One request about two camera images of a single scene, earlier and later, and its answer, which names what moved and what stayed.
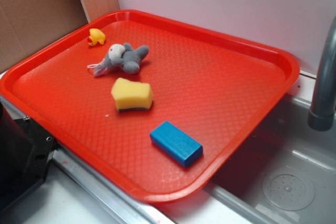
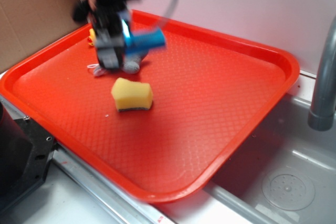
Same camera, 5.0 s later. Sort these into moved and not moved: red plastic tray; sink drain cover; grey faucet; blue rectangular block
Moved: blue rectangular block
Not moved: grey faucet; sink drain cover; red plastic tray
